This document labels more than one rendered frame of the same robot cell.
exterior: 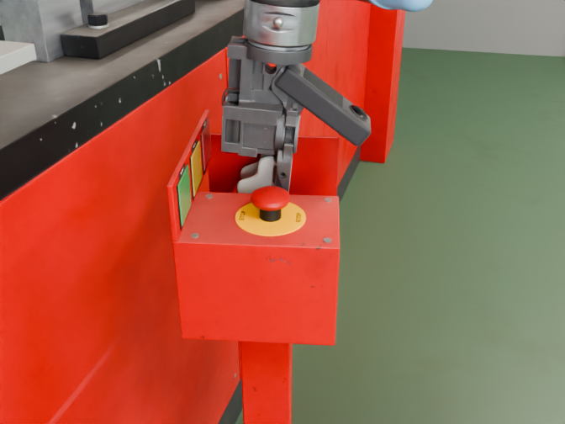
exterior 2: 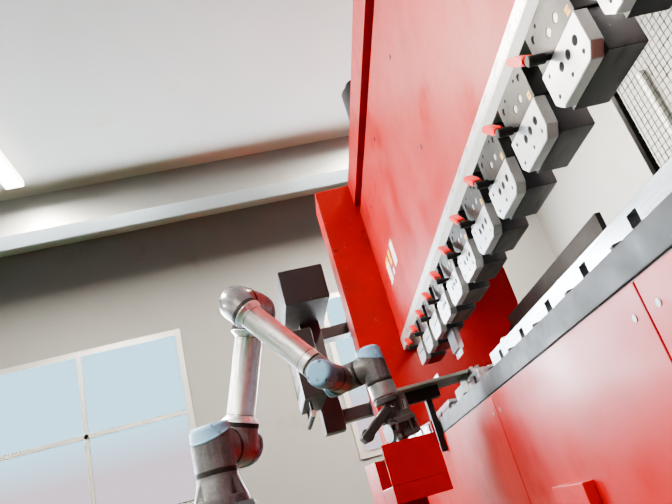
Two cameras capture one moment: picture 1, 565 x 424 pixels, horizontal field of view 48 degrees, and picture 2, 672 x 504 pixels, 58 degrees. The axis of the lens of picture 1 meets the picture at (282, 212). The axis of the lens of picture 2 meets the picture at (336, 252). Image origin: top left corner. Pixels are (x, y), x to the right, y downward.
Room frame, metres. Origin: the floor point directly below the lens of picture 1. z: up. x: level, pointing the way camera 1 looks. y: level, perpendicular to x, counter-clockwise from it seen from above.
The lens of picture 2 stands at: (2.26, -0.70, 0.67)
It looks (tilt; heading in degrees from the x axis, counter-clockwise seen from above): 23 degrees up; 157
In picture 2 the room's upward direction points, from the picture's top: 16 degrees counter-clockwise
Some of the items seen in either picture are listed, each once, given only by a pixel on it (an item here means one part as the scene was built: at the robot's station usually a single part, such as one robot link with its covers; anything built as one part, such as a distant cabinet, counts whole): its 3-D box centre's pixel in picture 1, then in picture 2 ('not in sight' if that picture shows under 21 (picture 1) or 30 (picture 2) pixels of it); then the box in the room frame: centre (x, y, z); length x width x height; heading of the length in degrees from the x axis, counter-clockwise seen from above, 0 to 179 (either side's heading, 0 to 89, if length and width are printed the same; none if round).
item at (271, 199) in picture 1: (270, 207); not in sight; (0.56, 0.01, 0.79); 0.04 x 0.04 x 0.04
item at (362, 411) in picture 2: not in sight; (363, 407); (-0.94, 0.57, 1.17); 0.40 x 0.24 x 0.07; 163
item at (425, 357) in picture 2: not in sight; (427, 341); (-0.02, 0.57, 1.24); 0.15 x 0.09 x 0.17; 163
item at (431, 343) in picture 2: not in sight; (434, 327); (0.17, 0.51, 1.24); 0.15 x 0.09 x 0.17; 163
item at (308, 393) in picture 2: not in sight; (305, 372); (-0.92, 0.28, 1.42); 0.45 x 0.12 x 0.36; 169
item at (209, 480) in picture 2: not in sight; (219, 489); (0.45, -0.46, 0.82); 0.15 x 0.15 x 0.10
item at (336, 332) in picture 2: not in sight; (340, 324); (-0.94, 0.57, 1.66); 0.40 x 0.24 x 0.07; 163
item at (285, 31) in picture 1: (280, 23); (382, 391); (0.65, 0.00, 0.95); 0.08 x 0.08 x 0.05
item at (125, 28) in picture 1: (136, 21); not in sight; (0.95, 0.21, 0.89); 0.30 x 0.05 x 0.03; 163
